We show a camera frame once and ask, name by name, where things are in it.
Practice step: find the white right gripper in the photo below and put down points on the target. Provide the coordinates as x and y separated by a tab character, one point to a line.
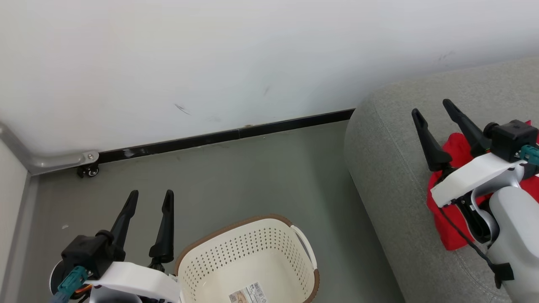
476	176

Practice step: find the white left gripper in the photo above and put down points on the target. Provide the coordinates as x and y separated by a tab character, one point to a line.
139	280

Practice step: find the red jersey with white patch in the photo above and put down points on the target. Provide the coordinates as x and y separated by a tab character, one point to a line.
457	147

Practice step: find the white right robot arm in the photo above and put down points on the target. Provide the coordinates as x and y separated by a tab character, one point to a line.
513	227

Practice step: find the grey fabric sofa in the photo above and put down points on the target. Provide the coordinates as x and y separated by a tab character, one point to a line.
387	168

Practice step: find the small black caster wheel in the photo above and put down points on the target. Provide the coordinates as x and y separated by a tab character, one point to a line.
89	170

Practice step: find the black baseboard strip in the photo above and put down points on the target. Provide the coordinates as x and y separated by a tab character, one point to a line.
210	139

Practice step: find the cream perforated laundry basket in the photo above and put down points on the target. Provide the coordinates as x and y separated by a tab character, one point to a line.
252	252

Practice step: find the paper label in basket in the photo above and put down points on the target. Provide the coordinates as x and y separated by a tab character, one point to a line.
248	293

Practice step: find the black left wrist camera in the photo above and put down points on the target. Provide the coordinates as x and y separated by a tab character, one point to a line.
90	252

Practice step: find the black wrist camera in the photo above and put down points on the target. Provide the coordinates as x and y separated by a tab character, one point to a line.
511	139
90	252

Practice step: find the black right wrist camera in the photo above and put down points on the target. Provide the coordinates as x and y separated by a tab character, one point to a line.
511	139

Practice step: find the teal right camera connector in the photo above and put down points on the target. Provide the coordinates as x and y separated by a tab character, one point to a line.
531	154

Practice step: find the teal camera connector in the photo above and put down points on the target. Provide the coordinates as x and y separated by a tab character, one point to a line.
71	282
531	154

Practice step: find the teal left camera connector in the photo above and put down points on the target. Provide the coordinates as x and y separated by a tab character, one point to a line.
71	282

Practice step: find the grey metal corner bracket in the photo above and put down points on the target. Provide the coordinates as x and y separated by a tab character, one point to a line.
50	160

